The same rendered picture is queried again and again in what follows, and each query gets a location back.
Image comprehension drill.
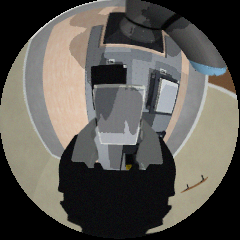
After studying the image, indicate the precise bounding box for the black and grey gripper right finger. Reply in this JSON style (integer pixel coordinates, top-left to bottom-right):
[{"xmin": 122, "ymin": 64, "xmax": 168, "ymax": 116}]
[{"xmin": 136, "ymin": 118, "xmax": 176, "ymax": 197}]

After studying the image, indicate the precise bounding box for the small white label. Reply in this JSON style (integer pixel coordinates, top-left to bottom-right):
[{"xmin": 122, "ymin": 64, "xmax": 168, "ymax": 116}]
[
  {"xmin": 160, "ymin": 68, "xmax": 166, "ymax": 75},
  {"xmin": 106, "ymin": 59, "xmax": 115, "ymax": 65}
]

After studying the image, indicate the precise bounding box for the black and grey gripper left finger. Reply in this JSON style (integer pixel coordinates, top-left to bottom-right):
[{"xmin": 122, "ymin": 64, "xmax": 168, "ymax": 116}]
[{"xmin": 58, "ymin": 118, "xmax": 99, "ymax": 193}]

